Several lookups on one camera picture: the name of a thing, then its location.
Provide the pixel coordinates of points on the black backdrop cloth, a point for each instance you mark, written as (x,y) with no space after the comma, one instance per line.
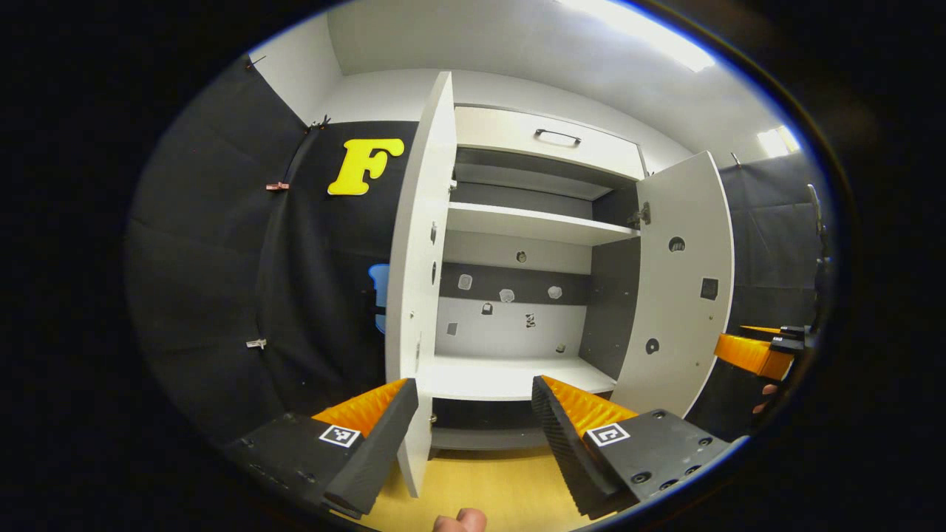
(207,295)

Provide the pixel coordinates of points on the white cabinet shelf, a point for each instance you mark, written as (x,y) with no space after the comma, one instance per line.
(510,377)
(532,222)

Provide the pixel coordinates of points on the long ceiling light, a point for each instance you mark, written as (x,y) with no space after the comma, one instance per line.
(650,33)

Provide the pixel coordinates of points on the metal door hinge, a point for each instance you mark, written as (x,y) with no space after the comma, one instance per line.
(641,215)

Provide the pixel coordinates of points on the beige cabinet drawer front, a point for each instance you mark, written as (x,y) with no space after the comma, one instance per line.
(502,133)

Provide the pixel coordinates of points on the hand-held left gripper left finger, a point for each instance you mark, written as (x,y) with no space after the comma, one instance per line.
(380,443)

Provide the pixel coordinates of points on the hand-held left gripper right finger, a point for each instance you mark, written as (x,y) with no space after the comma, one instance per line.
(565,451)

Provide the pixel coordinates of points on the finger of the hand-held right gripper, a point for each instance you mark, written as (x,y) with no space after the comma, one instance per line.
(757,330)
(750,355)

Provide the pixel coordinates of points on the beige double-door shoe cabinet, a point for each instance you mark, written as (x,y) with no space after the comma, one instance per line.
(510,332)

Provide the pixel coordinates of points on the small ceiling light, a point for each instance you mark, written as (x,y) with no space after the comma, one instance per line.
(780,140)

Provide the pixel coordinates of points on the beige cabinet door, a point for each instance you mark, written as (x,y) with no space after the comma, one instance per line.
(421,258)
(680,310)

